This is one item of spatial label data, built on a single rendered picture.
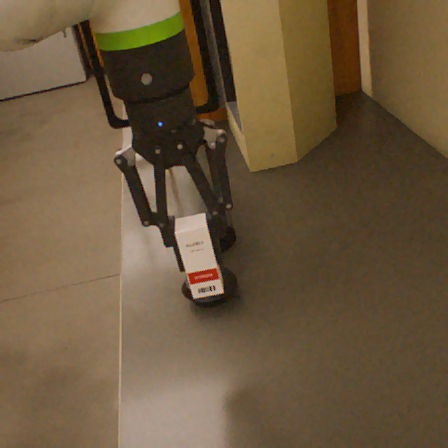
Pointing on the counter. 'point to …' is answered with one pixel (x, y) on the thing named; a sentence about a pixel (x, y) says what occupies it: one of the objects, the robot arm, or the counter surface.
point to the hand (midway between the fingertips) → (195, 241)
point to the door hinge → (213, 51)
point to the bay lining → (222, 50)
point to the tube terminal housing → (280, 78)
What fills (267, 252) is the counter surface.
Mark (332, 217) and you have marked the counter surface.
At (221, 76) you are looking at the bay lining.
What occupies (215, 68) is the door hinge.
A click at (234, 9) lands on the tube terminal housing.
